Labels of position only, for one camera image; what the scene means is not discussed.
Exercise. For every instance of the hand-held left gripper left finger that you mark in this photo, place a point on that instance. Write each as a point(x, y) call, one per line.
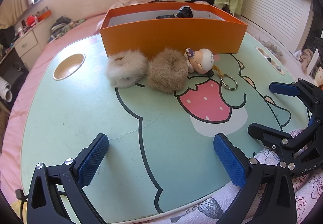
point(92, 160)

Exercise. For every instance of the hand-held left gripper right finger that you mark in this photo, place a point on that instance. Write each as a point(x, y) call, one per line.
point(231, 163)

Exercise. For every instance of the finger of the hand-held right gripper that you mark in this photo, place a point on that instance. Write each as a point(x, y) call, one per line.
point(284, 88)
point(267, 135)

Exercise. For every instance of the white fur scrunchie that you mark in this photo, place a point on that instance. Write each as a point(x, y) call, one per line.
point(126, 69)

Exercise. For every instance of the brown fur scrunchie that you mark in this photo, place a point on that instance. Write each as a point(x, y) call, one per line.
point(167, 72)

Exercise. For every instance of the orange cardboard box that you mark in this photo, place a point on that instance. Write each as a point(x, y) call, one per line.
point(171, 34)

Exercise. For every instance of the black lace cloth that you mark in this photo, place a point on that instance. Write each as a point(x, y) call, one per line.
point(185, 12)

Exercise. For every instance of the crumpled foil wrappers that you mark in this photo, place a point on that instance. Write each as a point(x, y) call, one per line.
point(277, 68)

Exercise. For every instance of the beige crumpled cloth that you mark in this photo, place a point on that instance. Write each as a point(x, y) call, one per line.
point(306, 58)

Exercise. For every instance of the grey fur clump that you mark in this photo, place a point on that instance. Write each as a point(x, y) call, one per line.
point(271, 47)

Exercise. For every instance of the white rose-print fabric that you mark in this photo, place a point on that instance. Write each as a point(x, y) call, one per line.
point(191, 214)

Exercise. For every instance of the white louvered door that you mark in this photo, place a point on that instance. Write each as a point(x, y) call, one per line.
point(272, 11)

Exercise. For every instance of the yellow cloth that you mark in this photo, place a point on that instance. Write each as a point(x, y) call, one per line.
point(16, 211)

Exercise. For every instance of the rolled white paper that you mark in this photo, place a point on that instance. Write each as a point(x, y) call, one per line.
point(5, 87)

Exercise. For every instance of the white drawer cabinet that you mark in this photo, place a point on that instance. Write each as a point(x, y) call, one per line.
point(26, 44)

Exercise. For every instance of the patterned folded clothes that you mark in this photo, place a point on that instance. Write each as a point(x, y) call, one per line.
point(63, 28)

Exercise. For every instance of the white bottle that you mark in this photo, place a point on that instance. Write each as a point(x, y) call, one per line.
point(20, 31)

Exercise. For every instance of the black bag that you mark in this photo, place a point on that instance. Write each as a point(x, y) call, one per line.
point(7, 35)

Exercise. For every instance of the small orange box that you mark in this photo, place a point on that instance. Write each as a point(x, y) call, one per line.
point(45, 15)

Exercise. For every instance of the red container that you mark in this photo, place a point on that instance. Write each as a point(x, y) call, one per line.
point(30, 20)

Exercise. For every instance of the black crumpled garment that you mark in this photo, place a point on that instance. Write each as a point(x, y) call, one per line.
point(157, 0)

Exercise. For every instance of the pale fluffy blanket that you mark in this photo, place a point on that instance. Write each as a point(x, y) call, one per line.
point(123, 3)

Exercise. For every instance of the beige curtain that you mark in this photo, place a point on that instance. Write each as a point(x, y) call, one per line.
point(12, 6)

